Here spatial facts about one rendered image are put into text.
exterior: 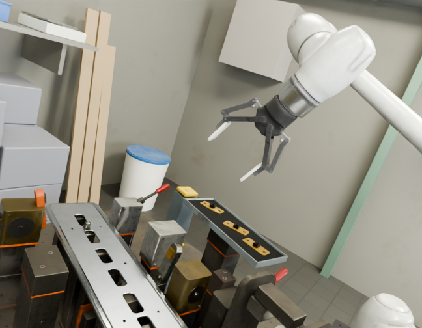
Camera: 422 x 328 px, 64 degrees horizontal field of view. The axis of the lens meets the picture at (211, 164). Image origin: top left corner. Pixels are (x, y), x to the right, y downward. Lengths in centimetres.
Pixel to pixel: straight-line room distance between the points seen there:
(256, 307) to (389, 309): 61
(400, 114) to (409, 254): 276
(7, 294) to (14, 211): 30
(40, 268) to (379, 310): 104
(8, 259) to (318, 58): 103
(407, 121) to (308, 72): 33
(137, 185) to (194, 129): 127
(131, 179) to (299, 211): 180
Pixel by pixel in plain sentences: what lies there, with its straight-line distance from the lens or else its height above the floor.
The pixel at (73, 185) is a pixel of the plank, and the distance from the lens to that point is 318.
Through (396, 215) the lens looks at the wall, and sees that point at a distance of 360.
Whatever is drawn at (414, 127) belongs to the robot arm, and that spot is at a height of 162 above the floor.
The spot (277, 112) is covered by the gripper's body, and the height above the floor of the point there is 156.
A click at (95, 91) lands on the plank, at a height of 111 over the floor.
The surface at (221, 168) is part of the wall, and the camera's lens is 417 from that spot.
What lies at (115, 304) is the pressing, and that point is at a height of 100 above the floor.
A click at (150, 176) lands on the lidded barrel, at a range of 345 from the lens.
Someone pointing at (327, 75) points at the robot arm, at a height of 167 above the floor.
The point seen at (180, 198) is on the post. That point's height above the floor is 113.
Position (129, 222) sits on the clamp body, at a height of 99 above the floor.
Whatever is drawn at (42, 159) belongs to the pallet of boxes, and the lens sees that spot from 221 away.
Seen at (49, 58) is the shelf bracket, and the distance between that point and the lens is 276.
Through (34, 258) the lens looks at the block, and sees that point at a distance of 100.
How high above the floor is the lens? 162
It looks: 16 degrees down
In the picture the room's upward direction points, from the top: 18 degrees clockwise
